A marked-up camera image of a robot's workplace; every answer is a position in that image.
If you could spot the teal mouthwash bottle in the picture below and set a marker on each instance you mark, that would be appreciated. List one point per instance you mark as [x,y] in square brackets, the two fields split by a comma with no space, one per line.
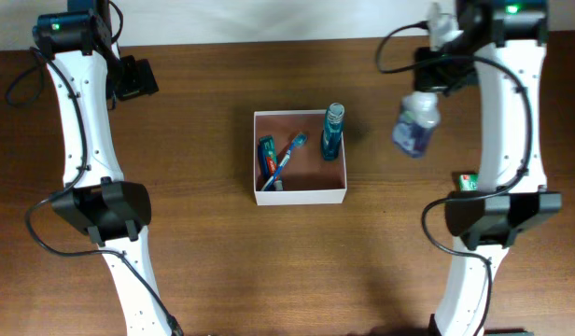
[332,132]

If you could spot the green red toothpaste tube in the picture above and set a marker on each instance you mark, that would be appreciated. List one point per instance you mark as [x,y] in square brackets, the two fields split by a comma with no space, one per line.
[268,145]

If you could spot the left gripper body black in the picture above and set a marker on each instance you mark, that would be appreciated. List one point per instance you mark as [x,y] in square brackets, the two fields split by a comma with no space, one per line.
[130,80]

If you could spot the blue disposable razor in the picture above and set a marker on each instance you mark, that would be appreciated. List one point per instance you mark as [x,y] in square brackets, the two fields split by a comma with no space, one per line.
[262,162]

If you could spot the blue foam soap bottle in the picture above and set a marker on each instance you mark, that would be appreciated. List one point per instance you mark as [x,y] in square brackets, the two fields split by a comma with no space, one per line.
[418,118]

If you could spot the white pink cardboard box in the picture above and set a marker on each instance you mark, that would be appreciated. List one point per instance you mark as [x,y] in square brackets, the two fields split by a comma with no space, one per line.
[307,177]

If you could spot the blue white toothbrush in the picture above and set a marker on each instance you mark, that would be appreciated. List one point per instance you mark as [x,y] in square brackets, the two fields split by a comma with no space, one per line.
[275,183]

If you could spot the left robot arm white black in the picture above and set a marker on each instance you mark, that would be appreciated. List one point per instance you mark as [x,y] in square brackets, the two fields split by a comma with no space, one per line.
[81,52]

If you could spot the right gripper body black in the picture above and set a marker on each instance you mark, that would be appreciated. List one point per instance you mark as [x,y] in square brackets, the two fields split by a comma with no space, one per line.
[450,71]

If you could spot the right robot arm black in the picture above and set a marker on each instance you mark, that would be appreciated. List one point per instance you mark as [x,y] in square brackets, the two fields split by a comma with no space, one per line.
[499,47]

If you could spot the green white soap box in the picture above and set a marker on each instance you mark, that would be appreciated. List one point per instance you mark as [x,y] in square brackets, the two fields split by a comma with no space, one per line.
[468,182]

